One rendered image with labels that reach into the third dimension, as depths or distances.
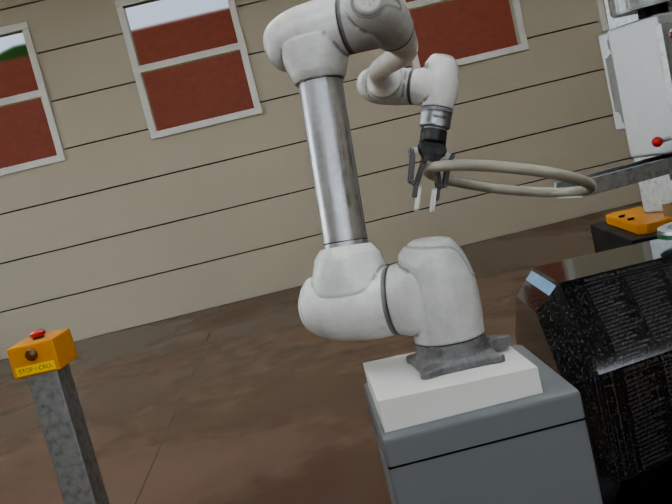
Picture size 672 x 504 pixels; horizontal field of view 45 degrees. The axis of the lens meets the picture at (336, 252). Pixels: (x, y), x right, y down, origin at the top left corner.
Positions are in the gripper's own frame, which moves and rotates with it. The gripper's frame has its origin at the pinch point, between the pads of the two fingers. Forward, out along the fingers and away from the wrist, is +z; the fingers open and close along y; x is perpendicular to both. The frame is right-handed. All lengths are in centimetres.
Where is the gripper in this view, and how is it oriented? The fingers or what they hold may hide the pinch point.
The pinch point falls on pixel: (425, 200)
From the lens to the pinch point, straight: 229.2
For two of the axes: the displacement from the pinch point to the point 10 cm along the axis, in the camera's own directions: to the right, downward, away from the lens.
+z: -1.3, 9.9, -0.3
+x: -1.5, 0.1, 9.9
